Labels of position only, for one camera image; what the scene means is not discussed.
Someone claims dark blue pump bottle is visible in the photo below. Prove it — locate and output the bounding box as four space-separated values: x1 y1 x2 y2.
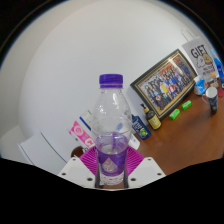
131 114 152 140

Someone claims white refrigerator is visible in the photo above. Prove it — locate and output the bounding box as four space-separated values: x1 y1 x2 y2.
0 124 69 174

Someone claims white pink shuttlecock tube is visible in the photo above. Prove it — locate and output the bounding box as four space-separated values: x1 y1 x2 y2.
68 120 96 150

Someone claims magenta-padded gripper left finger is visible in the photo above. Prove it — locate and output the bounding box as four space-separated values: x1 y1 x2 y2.
57 146 100 189

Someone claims white paper gift bag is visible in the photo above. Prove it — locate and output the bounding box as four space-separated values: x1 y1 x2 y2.
181 29 218 80

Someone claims blue tissue pack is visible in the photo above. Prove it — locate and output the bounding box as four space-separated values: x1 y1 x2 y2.
194 75 210 97

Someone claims clear purple-capped water bottle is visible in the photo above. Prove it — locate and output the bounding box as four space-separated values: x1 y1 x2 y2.
90 73 133 187

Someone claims framed group picture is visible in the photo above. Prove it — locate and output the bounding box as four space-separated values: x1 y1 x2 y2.
130 48 198 121

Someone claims white blue-capped lotion bottle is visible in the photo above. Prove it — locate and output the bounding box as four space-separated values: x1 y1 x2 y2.
128 133 141 151

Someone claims dark yellow-labelled pump bottle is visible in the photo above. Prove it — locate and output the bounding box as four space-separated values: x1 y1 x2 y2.
139 103 162 131

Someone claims white blue paper cup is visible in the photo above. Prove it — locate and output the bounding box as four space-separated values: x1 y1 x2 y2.
201 86 219 115

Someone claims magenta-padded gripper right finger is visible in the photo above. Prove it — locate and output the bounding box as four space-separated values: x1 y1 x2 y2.
123 146 167 189

